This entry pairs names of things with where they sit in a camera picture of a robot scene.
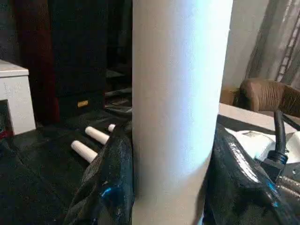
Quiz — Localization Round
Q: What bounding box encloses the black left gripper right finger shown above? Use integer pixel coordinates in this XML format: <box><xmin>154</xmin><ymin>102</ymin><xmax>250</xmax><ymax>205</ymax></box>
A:
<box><xmin>202</xmin><ymin>123</ymin><xmax>300</xmax><ymax>225</ymax></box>

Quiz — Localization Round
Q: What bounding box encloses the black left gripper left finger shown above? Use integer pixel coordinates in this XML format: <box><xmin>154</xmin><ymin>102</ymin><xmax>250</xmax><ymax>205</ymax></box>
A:
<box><xmin>63</xmin><ymin>123</ymin><xmax>135</xmax><ymax>225</ymax></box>

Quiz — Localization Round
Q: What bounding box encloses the black work surface mat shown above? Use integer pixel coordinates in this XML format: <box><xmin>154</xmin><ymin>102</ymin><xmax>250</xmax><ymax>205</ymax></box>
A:
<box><xmin>0</xmin><ymin>110</ymin><xmax>134</xmax><ymax>225</ymax></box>

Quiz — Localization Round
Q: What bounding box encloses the brown wicker chair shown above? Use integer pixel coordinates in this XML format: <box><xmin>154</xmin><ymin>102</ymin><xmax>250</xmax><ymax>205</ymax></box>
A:
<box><xmin>233</xmin><ymin>78</ymin><xmax>300</xmax><ymax>118</ymax></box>

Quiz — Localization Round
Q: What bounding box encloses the white glass-door cabinet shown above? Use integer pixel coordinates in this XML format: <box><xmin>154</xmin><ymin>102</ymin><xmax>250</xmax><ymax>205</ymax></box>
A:
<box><xmin>0</xmin><ymin>60</ymin><xmax>37</xmax><ymax>136</ymax></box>

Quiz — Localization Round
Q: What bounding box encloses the dark black cabinet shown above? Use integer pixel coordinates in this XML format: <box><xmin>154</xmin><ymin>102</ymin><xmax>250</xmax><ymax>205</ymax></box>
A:
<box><xmin>14</xmin><ymin>0</ymin><xmax>134</xmax><ymax>122</ymax></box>

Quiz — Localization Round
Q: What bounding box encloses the grey curtain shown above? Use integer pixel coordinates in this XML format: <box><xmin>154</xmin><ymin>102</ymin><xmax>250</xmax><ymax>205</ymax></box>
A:
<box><xmin>246</xmin><ymin>0</ymin><xmax>300</xmax><ymax>87</ymax></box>

